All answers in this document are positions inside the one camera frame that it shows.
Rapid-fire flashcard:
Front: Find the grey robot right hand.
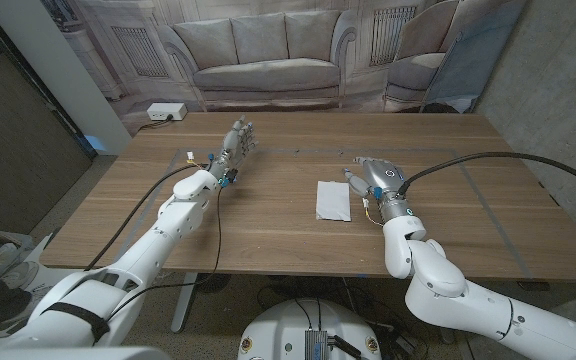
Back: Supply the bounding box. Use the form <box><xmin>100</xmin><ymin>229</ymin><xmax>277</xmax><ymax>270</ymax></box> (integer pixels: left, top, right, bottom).
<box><xmin>343</xmin><ymin>156</ymin><xmax>414</xmax><ymax>223</ymax></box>

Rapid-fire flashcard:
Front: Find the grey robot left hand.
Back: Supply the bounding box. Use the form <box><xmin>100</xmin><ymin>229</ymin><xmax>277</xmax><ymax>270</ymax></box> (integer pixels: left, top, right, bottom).
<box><xmin>207</xmin><ymin>115</ymin><xmax>260</xmax><ymax>188</ymax></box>

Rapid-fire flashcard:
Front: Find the white shipping label paper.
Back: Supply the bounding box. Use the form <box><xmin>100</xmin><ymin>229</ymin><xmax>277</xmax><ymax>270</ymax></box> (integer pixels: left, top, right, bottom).
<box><xmin>315</xmin><ymin>180</ymin><xmax>352</xmax><ymax>223</ymax></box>

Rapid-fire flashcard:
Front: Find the white power outlet box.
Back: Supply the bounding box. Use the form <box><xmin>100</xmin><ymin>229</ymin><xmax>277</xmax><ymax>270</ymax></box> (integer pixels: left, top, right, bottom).
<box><xmin>146</xmin><ymin>102</ymin><xmax>188</xmax><ymax>122</ymax></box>

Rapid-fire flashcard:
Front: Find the printed sofa room backdrop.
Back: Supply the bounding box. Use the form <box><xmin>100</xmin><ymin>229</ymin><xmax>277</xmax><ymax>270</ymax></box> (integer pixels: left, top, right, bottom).
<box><xmin>40</xmin><ymin>0</ymin><xmax>529</xmax><ymax>136</ymax></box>

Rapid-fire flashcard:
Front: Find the blue grey leaning board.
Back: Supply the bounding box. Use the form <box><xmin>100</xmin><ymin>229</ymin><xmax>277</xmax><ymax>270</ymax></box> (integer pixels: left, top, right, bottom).
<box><xmin>420</xmin><ymin>0</ymin><xmax>529</xmax><ymax>114</ymax></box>

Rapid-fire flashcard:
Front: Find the white table leg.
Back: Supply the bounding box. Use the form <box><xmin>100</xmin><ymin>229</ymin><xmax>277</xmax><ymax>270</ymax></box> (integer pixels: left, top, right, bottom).
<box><xmin>170</xmin><ymin>272</ymin><xmax>200</xmax><ymax>334</ymax></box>

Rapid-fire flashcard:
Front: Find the silver box on torso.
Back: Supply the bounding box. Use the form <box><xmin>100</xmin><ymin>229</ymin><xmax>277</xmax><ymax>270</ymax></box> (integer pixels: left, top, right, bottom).
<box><xmin>303</xmin><ymin>328</ymin><xmax>330</xmax><ymax>360</ymax></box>

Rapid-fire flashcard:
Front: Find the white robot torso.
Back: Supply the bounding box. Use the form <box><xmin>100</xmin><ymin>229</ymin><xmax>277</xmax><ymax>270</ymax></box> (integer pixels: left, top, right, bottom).
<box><xmin>237</xmin><ymin>298</ymin><xmax>383</xmax><ymax>360</ymax></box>

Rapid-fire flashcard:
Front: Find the white sneaker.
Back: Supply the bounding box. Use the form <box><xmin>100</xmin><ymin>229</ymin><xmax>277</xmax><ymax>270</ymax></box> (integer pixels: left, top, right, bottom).
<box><xmin>0</xmin><ymin>260</ymin><xmax>39</xmax><ymax>290</ymax></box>

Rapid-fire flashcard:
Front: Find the black outlet box cord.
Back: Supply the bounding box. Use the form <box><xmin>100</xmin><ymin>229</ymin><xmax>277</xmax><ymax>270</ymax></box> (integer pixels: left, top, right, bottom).
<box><xmin>137</xmin><ymin>113</ymin><xmax>175</xmax><ymax>132</ymax></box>

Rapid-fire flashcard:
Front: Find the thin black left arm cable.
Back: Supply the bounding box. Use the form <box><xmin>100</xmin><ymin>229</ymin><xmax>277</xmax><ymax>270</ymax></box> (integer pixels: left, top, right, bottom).
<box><xmin>107</xmin><ymin>187</ymin><xmax>225</xmax><ymax>321</ymax></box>

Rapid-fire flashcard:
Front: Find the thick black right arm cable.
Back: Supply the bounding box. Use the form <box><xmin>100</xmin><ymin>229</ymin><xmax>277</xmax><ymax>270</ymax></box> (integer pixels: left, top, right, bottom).
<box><xmin>397</xmin><ymin>151</ymin><xmax>576</xmax><ymax>197</ymax></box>

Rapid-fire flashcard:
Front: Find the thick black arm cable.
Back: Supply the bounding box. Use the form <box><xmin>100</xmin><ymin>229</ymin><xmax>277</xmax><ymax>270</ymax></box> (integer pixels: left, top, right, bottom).
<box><xmin>85</xmin><ymin>162</ymin><xmax>212</xmax><ymax>272</ymax></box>
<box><xmin>397</xmin><ymin>151</ymin><xmax>576</xmax><ymax>197</ymax></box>

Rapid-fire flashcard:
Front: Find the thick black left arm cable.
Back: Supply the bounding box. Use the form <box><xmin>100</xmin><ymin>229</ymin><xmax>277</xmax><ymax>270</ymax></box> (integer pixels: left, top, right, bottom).
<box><xmin>85</xmin><ymin>162</ymin><xmax>212</xmax><ymax>272</ymax></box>

